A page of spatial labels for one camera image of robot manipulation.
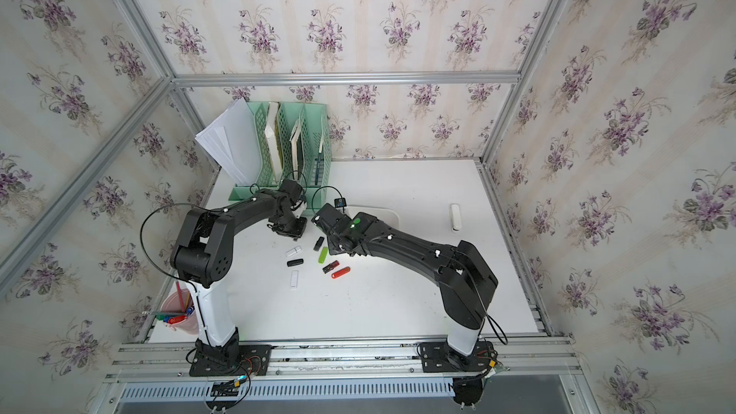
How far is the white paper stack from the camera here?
3.04ft

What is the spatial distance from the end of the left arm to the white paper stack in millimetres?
275

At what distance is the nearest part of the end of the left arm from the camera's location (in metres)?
0.86
